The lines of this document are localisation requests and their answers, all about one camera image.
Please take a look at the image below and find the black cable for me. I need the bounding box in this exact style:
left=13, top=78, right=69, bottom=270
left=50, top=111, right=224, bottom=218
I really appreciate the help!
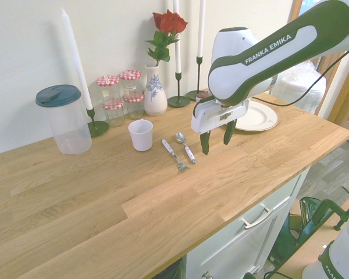
left=251, top=49, right=349, bottom=107

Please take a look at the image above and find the white cabinet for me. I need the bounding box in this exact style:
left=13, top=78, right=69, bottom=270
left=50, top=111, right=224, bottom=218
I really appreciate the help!
left=151, top=167, right=312, bottom=279

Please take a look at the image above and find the white vase with blue flower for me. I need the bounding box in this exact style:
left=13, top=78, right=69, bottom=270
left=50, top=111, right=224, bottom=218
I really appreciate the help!
left=143, top=63, right=169, bottom=117

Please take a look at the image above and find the white plate with gold rim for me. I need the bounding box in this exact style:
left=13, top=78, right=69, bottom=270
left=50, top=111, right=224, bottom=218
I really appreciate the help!
left=234, top=100, right=279, bottom=132

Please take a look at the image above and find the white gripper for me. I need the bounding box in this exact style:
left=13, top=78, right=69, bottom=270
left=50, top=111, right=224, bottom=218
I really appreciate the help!
left=191, top=98, right=248, bottom=156

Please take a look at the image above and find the dark green candle holder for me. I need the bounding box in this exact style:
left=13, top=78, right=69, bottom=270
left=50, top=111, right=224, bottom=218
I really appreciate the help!
left=86, top=108, right=110, bottom=138
left=167, top=71, right=191, bottom=109
left=186, top=56, right=208, bottom=102

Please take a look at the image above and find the glass jar red checkered lid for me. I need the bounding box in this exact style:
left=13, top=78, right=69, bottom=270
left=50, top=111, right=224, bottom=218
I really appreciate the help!
left=119, top=69, right=143, bottom=98
left=102, top=99, right=125, bottom=128
left=123, top=93, right=145, bottom=120
left=96, top=75, right=121, bottom=102

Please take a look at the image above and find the white handled steel spoon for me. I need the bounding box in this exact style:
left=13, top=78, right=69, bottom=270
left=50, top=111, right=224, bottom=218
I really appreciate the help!
left=175, top=132, right=197, bottom=164

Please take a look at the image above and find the red rose with green leaves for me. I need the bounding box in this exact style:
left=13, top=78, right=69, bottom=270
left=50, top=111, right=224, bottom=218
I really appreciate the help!
left=145, top=9, right=189, bottom=67

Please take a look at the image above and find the tall white candle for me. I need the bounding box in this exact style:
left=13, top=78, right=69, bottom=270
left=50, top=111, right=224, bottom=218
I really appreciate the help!
left=172, top=0, right=182, bottom=74
left=197, top=0, right=206, bottom=58
left=60, top=8, right=94, bottom=111

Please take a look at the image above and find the clear plastic wrapped bundle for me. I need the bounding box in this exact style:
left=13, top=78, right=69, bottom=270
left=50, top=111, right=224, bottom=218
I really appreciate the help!
left=272, top=57, right=329, bottom=117

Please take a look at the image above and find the white handled steel fork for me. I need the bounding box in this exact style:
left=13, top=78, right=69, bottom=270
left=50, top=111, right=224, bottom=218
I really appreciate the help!
left=161, top=138, right=191, bottom=172

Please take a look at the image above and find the green clamp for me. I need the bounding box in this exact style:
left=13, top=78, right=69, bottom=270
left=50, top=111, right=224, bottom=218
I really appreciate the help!
left=310, top=185, right=349, bottom=231

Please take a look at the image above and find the white plastic cup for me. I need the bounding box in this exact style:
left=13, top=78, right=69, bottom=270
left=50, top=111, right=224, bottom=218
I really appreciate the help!
left=127, top=119, right=154, bottom=152

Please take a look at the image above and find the silver drawer handle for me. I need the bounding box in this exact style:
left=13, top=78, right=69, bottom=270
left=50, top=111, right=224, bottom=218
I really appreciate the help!
left=240, top=203, right=274, bottom=231

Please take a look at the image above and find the clear pitcher with teal lid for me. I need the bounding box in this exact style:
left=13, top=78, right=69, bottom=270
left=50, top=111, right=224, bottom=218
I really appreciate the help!
left=35, top=84, right=93, bottom=156

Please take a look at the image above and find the green bag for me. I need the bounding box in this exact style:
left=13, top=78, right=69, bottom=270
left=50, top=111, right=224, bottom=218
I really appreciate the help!
left=268, top=196, right=324, bottom=264

